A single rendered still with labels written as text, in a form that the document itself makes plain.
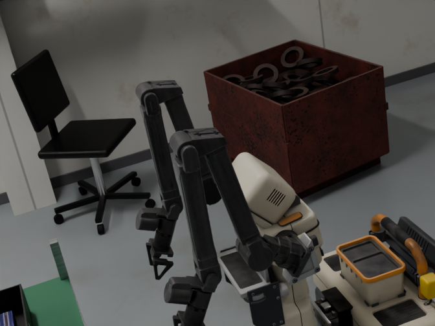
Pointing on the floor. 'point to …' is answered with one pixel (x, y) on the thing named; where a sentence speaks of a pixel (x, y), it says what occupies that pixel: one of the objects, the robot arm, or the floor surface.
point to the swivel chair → (73, 134)
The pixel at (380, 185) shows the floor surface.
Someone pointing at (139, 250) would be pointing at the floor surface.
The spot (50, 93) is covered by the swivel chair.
